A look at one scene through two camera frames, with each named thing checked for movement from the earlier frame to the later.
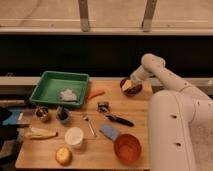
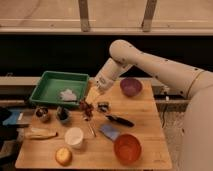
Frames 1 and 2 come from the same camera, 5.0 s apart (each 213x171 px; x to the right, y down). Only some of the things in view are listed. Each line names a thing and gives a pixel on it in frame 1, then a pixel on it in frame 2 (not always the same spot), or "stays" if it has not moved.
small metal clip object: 103,106 stays
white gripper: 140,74 -> 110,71
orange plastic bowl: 127,149 stays
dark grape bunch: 133,90 -> 88,112
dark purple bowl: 132,92 stays
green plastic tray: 53,83 stays
